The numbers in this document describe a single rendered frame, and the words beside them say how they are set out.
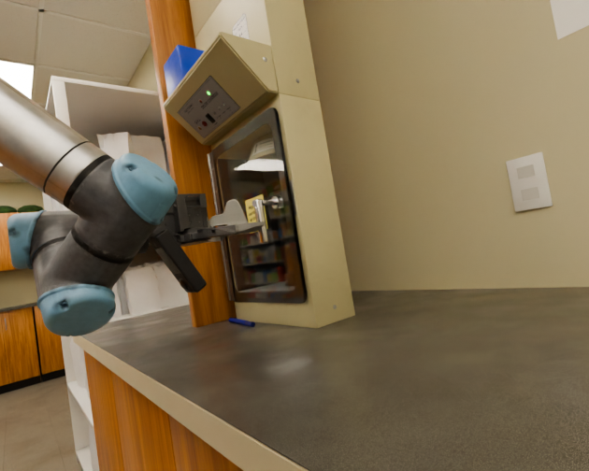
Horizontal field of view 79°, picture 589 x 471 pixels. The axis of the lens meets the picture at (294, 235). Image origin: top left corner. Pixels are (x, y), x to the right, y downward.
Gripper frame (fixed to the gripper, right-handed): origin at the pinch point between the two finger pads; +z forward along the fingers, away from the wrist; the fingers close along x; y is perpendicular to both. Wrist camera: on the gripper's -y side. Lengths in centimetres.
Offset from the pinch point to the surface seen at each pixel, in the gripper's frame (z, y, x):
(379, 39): 52, 51, -2
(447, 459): -14, -20, -45
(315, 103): 18.9, 25.9, -5.6
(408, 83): 52, 35, -8
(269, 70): 7.8, 31.0, -5.5
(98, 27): 21, 150, 169
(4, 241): -38, 65, 517
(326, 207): 17.2, 3.0, -5.6
